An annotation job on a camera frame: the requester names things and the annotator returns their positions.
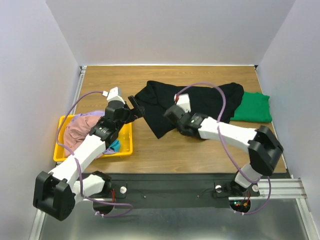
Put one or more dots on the aluminium frame rail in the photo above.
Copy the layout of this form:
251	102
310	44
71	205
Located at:
268	189

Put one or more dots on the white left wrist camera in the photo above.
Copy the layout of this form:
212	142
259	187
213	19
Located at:
114	94

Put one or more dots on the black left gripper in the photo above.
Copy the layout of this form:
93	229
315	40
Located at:
138	110

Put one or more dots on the lavender t shirt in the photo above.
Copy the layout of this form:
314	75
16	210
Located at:
91	113

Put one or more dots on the teal t shirt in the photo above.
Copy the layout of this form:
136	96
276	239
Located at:
115	146

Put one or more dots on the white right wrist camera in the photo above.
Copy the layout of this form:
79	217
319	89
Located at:
183	101

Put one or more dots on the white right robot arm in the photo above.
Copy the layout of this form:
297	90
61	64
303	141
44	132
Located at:
261	145

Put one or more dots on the green folded t shirt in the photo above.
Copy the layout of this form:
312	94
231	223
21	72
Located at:
254	108

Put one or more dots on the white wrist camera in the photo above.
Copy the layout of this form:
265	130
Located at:
183	101
114	94

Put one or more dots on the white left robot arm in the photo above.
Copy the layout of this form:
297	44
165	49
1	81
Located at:
57	192

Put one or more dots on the pink t shirt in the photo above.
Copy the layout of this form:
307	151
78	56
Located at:
77	130

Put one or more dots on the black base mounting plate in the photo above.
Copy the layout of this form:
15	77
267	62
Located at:
177	190

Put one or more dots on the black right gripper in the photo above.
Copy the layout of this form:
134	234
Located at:
171	113

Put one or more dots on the black t shirt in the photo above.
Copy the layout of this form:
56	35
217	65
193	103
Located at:
156	97

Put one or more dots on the yellow plastic bin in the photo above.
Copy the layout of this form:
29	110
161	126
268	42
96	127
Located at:
125	138

